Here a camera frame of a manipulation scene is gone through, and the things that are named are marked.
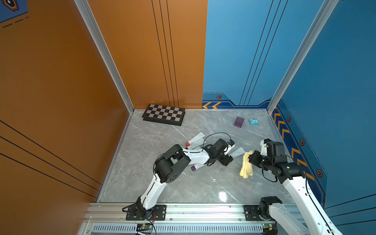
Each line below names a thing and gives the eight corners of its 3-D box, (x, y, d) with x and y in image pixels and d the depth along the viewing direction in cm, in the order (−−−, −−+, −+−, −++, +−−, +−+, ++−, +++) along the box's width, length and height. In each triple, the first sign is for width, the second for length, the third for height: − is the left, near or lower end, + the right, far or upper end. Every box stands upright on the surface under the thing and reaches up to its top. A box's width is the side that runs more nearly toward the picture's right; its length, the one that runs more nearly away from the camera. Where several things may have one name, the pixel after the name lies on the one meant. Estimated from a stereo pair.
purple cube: (233, 126, 113) (234, 121, 109) (235, 120, 116) (236, 116, 113) (241, 128, 111) (243, 124, 107) (243, 122, 115) (245, 118, 111)
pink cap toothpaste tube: (187, 147, 100) (186, 145, 98) (184, 144, 102) (184, 142, 100) (204, 136, 106) (204, 134, 104) (201, 133, 107) (201, 131, 105)
